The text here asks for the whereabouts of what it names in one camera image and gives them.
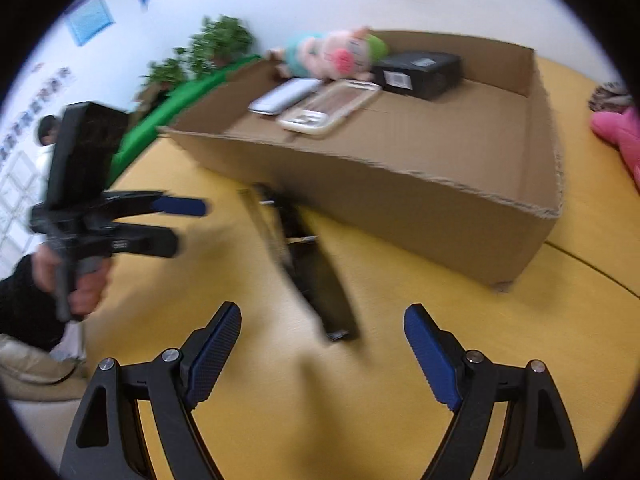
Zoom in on grey printed cloth bag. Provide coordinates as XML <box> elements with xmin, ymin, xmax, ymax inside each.
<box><xmin>588</xmin><ymin>82</ymin><xmax>634</xmax><ymax>113</ymax></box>

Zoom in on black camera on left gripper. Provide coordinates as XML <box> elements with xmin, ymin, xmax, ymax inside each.
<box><xmin>44</xmin><ymin>102</ymin><xmax>129</xmax><ymax>211</ymax></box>

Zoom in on blue wall poster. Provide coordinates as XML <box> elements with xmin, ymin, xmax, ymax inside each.
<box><xmin>63</xmin><ymin>0</ymin><xmax>115</xmax><ymax>47</ymax></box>

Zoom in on person's left hand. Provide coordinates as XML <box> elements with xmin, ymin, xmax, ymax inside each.
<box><xmin>32</xmin><ymin>244</ymin><xmax>113</xmax><ymax>316</ymax></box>

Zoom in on green tablecloth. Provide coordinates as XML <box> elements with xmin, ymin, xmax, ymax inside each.
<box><xmin>106</xmin><ymin>54</ymin><xmax>259</xmax><ymax>188</ymax></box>

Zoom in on clear phone case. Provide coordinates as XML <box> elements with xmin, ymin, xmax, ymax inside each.
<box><xmin>277</xmin><ymin>79</ymin><xmax>382</xmax><ymax>139</ymax></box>

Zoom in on seated person in white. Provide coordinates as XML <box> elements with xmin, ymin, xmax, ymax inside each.
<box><xmin>37</xmin><ymin>115</ymin><xmax>61</xmax><ymax>146</ymax></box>

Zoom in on black sunglasses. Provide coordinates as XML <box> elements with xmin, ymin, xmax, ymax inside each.
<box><xmin>240</xmin><ymin>183</ymin><xmax>360</xmax><ymax>342</ymax></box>

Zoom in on small potted plant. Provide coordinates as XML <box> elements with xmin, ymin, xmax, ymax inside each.
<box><xmin>143</xmin><ymin>58</ymin><xmax>189</xmax><ymax>89</ymax></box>

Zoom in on black product box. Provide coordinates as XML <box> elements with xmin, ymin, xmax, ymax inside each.
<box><xmin>372</xmin><ymin>51</ymin><xmax>463</xmax><ymax>101</ymax></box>

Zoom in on light blue power bank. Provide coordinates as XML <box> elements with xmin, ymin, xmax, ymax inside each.
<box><xmin>247</xmin><ymin>78</ymin><xmax>323</xmax><ymax>116</ymax></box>

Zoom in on pink plush toy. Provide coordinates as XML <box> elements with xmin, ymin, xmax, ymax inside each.
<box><xmin>590</xmin><ymin>107</ymin><xmax>640</xmax><ymax>186</ymax></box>

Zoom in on large potted plant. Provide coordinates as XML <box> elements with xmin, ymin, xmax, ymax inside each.
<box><xmin>188</xmin><ymin>14</ymin><xmax>255</xmax><ymax>78</ymax></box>

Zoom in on cardboard box tray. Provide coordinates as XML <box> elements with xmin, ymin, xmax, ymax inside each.
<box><xmin>166</xmin><ymin>30</ymin><xmax>564</xmax><ymax>286</ymax></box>

